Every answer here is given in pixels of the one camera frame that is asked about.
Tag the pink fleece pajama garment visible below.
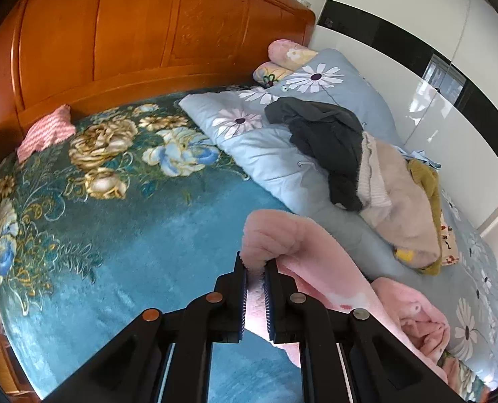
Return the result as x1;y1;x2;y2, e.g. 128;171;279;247
241;209;450;379

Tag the beige fleece garment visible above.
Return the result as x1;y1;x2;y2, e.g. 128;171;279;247
356;132;441;273

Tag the white red floral cloth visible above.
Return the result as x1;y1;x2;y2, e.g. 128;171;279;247
440;213;461;266

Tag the light blue daisy quilt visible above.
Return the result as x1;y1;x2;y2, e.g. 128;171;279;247
180;49;498;388

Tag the dark grey garment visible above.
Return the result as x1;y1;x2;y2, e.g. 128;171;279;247
264;96;363;212

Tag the olive yellow garment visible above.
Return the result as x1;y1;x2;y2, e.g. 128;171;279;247
394;159;442;276

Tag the pink floral pillow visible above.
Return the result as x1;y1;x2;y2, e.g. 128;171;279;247
268;39;317;71
253;62;293;88

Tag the pink white striped cloth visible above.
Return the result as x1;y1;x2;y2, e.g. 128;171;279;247
17;105;76;163

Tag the white black sliding wardrobe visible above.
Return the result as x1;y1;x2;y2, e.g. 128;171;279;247
313;0;498;234

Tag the orange wooden headboard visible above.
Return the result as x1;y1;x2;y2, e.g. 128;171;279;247
0;0;315;158

